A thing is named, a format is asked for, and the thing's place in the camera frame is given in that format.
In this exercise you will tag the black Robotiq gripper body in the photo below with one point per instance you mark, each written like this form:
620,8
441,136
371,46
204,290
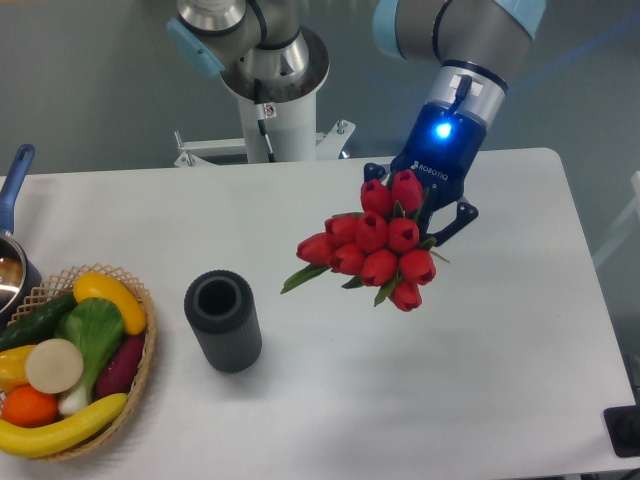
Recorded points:
440,151

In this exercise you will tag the red tulip bouquet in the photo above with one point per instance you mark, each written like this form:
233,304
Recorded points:
381,246

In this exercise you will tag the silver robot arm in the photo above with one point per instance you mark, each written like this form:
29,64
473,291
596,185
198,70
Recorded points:
275,66

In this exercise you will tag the dark grey ribbed vase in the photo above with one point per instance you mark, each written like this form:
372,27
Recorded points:
220,308

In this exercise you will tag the black device at table edge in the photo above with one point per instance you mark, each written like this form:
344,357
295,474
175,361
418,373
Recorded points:
623,428

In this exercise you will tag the green bok choy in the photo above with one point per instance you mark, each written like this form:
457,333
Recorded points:
95,326

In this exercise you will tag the purple sweet potato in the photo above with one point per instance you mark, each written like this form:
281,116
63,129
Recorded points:
119,374

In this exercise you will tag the woven wicker basket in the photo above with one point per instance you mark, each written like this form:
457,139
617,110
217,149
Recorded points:
62,283

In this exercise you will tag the green cucumber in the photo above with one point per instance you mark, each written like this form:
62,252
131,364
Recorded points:
38,325

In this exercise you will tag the beige round slice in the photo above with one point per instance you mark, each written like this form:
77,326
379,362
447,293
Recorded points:
54,366

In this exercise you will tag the yellow bell pepper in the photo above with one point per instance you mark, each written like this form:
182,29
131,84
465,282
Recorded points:
12,367

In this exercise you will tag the orange fruit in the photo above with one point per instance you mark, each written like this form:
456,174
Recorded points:
29,408

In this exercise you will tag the yellow banana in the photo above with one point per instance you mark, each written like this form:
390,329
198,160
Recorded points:
59,436

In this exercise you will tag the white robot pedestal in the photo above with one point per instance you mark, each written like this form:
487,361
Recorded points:
272,132

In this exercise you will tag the white frame at right edge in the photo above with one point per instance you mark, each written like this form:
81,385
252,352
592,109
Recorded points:
620,228

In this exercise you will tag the blue handled saucepan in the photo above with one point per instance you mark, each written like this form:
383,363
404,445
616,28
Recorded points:
18,275

